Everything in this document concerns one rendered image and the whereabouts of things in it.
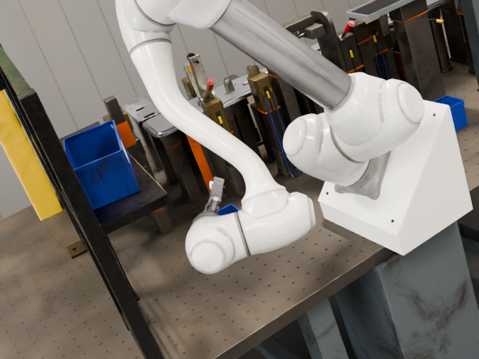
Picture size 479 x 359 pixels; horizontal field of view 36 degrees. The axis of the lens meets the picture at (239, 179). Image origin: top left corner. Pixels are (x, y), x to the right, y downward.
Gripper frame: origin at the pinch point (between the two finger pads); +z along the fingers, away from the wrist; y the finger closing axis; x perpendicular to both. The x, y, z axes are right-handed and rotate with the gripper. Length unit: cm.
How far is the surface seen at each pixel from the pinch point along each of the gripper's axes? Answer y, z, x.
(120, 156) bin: -5.1, 9.9, -25.9
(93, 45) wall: -16, 242, -70
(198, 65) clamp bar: -32, 55, -12
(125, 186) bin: 2.8, 11.2, -22.7
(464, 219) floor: 2, 123, 120
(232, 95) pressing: -25, 72, 3
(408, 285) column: 7, 6, 61
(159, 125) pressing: -8, 69, -19
